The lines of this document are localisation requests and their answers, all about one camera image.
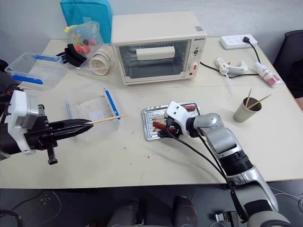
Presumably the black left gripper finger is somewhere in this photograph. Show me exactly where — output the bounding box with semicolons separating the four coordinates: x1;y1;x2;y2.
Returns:
48;119;92;131
50;124;93;140

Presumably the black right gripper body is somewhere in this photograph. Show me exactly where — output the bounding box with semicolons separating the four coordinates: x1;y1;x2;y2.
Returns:
163;115;188;140

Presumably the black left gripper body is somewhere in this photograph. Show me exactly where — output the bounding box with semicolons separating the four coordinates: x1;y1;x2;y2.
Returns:
23;103;59;166

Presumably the wooden skewer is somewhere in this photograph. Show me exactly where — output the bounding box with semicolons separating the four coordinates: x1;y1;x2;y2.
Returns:
247;94;272;110
244;87;253;107
85;114;127;125

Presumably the silver metal baking tray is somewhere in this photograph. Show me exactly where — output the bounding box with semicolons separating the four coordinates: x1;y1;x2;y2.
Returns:
141;102;202;141

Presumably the grey paper cup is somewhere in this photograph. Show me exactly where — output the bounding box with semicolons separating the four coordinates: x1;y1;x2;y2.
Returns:
232;96;263;123

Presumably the clear lid with blue clip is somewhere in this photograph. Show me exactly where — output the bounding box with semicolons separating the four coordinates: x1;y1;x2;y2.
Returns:
64;87;122;140

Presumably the clear box with blue clips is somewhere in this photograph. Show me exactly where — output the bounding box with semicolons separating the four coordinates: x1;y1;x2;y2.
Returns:
4;52;69;91

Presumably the stack of paper cups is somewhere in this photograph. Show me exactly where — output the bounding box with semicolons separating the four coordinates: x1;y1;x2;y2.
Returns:
89;44;115;77

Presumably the dark rounded brown shape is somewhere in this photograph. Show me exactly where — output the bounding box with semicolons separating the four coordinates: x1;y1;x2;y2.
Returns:
172;195;199;227

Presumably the white glue gun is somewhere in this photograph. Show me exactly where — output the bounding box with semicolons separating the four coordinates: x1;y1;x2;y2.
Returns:
214;57;249;96

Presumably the dark rounded grey shape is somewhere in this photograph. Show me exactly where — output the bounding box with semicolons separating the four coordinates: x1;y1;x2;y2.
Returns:
107;198;148;227

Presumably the cream toaster oven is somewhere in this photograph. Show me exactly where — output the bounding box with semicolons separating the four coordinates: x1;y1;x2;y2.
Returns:
111;11;208;86

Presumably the clear bag of toys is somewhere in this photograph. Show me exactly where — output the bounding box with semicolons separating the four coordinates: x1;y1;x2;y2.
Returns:
64;20;105;70

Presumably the black metal clamp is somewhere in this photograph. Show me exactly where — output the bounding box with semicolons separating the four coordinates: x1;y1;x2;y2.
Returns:
214;211;240;225

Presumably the white power strip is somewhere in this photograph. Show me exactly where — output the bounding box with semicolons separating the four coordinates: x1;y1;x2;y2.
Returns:
219;34;259;51

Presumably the white and pink tube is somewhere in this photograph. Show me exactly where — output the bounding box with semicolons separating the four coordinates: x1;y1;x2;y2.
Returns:
254;61;282;88

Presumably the teal fabric bag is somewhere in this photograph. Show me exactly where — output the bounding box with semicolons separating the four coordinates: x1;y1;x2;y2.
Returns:
60;0;113;44

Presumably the black chair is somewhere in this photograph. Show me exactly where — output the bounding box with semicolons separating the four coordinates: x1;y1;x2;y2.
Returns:
273;30;303;99

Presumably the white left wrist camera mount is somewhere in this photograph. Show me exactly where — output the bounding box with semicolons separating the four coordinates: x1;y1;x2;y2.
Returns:
7;89;40;156

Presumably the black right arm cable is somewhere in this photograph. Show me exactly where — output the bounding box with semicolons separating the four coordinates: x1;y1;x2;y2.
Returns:
169;131;250;223

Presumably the black floor cable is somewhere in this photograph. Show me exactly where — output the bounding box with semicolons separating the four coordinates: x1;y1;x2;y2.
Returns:
0;189;62;227

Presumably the black oven power cable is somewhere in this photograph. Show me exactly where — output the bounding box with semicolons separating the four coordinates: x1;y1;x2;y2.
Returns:
199;35;261;77

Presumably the white floor cable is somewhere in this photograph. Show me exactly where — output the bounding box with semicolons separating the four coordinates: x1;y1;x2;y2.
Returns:
269;183;303;211

